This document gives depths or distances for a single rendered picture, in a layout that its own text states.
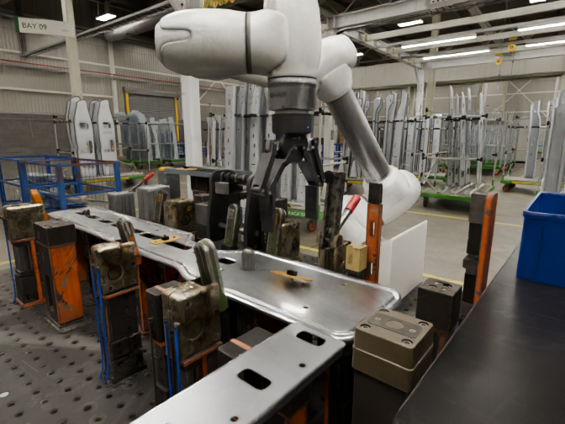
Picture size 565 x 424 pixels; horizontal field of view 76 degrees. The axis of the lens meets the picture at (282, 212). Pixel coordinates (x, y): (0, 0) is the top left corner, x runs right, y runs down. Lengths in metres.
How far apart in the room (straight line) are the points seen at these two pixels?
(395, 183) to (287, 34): 0.92
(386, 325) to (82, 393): 0.78
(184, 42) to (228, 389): 0.53
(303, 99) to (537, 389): 0.51
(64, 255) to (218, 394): 0.92
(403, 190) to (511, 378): 1.06
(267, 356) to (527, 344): 0.34
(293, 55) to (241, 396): 0.52
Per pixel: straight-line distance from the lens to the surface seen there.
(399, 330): 0.49
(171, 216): 1.27
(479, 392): 0.48
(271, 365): 0.52
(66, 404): 1.05
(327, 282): 0.76
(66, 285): 1.33
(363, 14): 7.59
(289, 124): 0.66
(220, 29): 0.67
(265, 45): 0.66
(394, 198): 1.48
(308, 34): 0.67
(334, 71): 1.23
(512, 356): 0.56
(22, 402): 1.11
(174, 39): 0.69
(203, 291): 0.64
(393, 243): 1.27
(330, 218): 0.84
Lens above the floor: 1.30
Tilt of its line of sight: 12 degrees down
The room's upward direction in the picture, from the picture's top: straight up
